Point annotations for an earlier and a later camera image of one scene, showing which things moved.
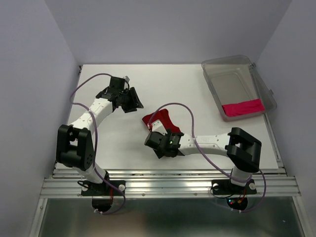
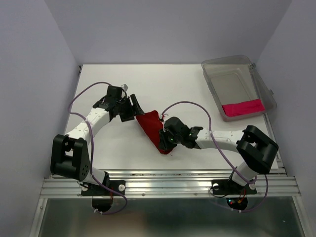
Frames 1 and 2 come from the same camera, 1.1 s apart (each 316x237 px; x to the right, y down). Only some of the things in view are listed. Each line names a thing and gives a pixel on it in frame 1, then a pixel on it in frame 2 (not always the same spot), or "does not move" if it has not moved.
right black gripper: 159,153 -> 164,144
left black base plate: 105,188 does not move
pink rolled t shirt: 244,107 does not move
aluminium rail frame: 172,183 does not move
